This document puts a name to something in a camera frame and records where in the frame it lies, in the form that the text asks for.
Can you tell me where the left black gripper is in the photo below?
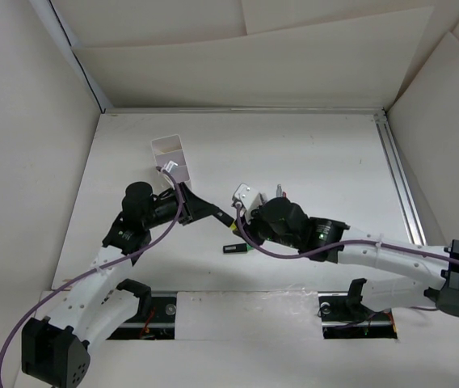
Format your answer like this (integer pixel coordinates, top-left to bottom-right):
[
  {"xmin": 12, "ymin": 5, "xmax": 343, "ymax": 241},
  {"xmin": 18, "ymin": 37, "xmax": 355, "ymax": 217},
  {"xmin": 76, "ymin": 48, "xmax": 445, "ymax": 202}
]
[{"xmin": 143, "ymin": 183, "xmax": 219, "ymax": 230}]

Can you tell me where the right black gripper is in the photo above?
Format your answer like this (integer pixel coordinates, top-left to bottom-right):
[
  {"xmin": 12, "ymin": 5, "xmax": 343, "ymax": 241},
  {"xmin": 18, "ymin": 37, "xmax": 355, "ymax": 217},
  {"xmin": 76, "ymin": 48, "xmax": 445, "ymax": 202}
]
[{"xmin": 232, "ymin": 203, "xmax": 300, "ymax": 249}]

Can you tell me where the black yellow highlighter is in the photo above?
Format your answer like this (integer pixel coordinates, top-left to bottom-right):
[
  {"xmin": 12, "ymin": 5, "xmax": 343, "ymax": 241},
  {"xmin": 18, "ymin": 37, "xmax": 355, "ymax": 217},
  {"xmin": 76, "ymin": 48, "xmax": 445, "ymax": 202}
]
[{"xmin": 217, "ymin": 212, "xmax": 236, "ymax": 230}]

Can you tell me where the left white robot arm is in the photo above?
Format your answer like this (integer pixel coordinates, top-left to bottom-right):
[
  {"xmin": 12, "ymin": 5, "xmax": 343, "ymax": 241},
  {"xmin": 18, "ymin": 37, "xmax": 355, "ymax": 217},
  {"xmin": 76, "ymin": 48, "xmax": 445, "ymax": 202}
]
[{"xmin": 21, "ymin": 182, "xmax": 234, "ymax": 387}]

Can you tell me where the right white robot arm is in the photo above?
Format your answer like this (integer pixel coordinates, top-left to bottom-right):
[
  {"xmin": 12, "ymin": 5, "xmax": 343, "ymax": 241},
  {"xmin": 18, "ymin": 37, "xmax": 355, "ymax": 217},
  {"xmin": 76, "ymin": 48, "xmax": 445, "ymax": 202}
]
[{"xmin": 233, "ymin": 197, "xmax": 459, "ymax": 318}]

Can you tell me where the black green highlighter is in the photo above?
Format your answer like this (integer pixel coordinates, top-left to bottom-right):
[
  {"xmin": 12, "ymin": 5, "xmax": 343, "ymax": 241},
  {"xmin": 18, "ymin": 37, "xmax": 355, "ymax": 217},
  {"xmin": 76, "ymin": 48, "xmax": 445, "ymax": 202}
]
[{"xmin": 222, "ymin": 243, "xmax": 252, "ymax": 255}]

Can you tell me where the white three-compartment organizer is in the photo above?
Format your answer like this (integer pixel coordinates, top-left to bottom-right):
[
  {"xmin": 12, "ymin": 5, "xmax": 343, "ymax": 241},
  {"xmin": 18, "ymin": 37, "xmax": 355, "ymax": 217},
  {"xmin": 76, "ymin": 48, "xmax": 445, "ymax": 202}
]
[{"xmin": 151, "ymin": 134, "xmax": 192, "ymax": 188}]

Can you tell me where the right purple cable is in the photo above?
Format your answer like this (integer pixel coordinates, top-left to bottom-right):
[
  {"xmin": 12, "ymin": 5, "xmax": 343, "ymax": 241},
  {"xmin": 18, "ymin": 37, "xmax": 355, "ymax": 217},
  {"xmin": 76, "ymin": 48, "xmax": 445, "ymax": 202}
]
[{"xmin": 233, "ymin": 204, "xmax": 459, "ymax": 276}]

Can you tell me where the purple cable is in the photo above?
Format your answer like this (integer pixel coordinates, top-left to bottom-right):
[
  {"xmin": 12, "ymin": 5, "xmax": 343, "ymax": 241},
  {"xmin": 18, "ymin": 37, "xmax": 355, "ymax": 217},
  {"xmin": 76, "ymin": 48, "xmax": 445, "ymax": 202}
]
[
  {"xmin": 233, "ymin": 204, "xmax": 459, "ymax": 276},
  {"xmin": 0, "ymin": 169, "xmax": 184, "ymax": 388}
]

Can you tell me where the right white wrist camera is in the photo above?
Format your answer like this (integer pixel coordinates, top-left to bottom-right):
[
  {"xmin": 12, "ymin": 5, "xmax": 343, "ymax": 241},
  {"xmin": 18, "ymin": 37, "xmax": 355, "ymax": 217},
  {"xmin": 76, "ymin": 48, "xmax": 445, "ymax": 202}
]
[{"xmin": 232, "ymin": 183, "xmax": 268, "ymax": 223}]

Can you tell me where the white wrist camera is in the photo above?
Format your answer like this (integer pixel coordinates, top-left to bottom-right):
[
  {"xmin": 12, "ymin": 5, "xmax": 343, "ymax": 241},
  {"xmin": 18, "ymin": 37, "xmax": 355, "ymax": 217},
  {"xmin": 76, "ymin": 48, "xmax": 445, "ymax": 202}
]
[
  {"xmin": 232, "ymin": 183, "xmax": 268, "ymax": 223},
  {"xmin": 161, "ymin": 160, "xmax": 179, "ymax": 174}
]

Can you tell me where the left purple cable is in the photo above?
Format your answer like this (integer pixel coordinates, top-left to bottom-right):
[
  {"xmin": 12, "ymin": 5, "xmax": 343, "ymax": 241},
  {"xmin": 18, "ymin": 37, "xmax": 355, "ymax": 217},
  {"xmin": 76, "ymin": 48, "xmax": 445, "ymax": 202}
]
[{"xmin": 0, "ymin": 169, "xmax": 184, "ymax": 388}]

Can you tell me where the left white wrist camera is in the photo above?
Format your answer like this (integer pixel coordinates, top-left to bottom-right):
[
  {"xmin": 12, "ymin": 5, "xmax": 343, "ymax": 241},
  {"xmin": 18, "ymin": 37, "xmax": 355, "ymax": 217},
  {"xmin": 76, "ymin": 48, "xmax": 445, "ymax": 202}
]
[{"xmin": 161, "ymin": 160, "xmax": 179, "ymax": 174}]

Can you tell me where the aluminium rail right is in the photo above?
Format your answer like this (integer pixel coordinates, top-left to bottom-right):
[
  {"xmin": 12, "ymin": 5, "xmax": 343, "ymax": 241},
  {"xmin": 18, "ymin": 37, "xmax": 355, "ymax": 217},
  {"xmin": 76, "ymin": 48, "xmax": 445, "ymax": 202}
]
[{"xmin": 373, "ymin": 110, "xmax": 427, "ymax": 245}]

